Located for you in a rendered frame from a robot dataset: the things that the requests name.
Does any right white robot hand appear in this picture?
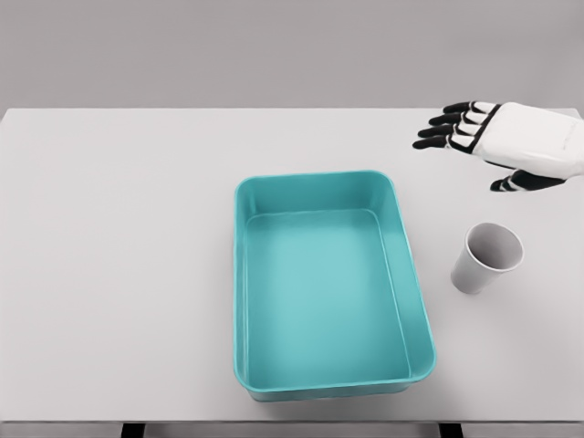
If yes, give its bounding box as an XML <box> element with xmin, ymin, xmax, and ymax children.
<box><xmin>412</xmin><ymin>100</ymin><xmax>577</xmax><ymax>193</ymax></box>

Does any white paper cup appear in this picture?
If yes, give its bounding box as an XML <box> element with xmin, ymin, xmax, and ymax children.
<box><xmin>450</xmin><ymin>222</ymin><xmax>525</xmax><ymax>296</ymax></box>

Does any teal plastic basket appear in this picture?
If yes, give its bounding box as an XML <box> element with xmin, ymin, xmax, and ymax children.
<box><xmin>234</xmin><ymin>169</ymin><xmax>438</xmax><ymax>404</ymax></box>

